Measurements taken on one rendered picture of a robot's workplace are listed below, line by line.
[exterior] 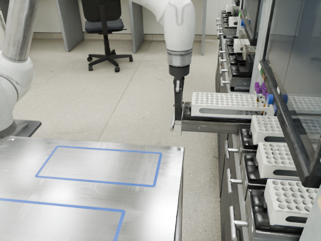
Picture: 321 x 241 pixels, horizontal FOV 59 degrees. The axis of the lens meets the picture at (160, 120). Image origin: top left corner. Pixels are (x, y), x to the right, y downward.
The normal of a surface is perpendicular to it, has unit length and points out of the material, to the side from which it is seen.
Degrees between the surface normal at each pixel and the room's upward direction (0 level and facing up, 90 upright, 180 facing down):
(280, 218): 90
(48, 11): 90
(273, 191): 0
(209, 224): 0
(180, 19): 81
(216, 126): 90
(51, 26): 90
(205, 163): 0
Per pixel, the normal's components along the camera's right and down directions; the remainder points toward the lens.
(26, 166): -0.03, -0.84
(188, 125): -0.15, 0.54
